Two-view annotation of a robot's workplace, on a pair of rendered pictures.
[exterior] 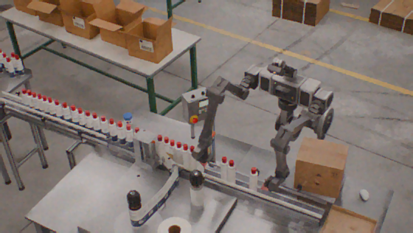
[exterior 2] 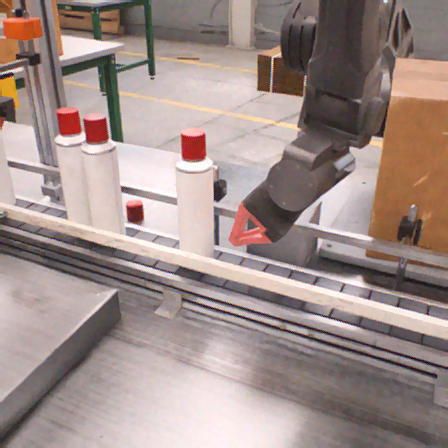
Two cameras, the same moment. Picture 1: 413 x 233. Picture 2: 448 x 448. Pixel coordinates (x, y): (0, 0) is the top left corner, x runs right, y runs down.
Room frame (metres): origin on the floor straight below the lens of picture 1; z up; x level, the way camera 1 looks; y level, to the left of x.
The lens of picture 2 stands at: (1.82, -0.28, 1.32)
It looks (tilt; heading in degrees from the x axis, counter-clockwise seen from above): 30 degrees down; 355
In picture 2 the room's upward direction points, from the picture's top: straight up
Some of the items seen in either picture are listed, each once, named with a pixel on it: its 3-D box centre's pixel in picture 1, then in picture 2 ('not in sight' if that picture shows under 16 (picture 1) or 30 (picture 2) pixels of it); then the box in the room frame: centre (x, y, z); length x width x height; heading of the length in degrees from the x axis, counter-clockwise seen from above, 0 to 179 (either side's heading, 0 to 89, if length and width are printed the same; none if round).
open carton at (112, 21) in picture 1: (121, 22); not in sight; (4.71, 0.80, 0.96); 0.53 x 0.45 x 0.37; 145
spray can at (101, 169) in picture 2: (231, 172); (102, 181); (2.55, -0.15, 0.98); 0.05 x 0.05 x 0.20
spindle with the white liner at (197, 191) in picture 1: (197, 189); not in sight; (2.37, 0.08, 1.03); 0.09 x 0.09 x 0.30
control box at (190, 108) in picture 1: (197, 105); not in sight; (2.78, 0.06, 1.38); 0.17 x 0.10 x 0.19; 115
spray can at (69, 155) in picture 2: (224, 169); (77, 173); (2.59, -0.11, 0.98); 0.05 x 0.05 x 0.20
